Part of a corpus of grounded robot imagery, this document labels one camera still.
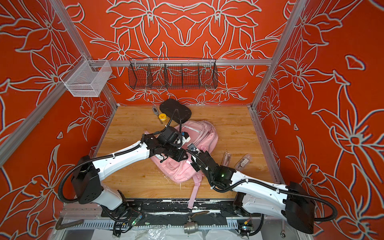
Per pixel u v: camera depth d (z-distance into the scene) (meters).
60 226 0.68
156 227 0.69
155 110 1.15
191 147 0.64
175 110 1.13
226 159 0.90
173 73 0.98
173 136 0.62
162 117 1.10
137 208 0.73
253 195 0.48
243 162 0.87
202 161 0.53
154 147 0.56
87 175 0.42
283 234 0.67
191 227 0.66
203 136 0.80
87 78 0.92
